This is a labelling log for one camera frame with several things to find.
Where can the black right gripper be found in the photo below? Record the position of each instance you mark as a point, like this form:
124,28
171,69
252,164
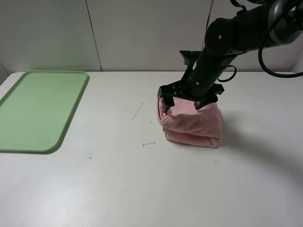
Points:
197,83

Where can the pink terry towel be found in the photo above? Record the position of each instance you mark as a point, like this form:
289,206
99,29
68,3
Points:
184,124

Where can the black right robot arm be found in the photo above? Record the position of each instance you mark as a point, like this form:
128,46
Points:
271,23

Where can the green plastic tray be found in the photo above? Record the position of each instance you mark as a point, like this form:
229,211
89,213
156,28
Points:
37,110

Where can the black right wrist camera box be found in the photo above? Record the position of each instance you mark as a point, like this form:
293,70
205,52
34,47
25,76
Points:
189,57

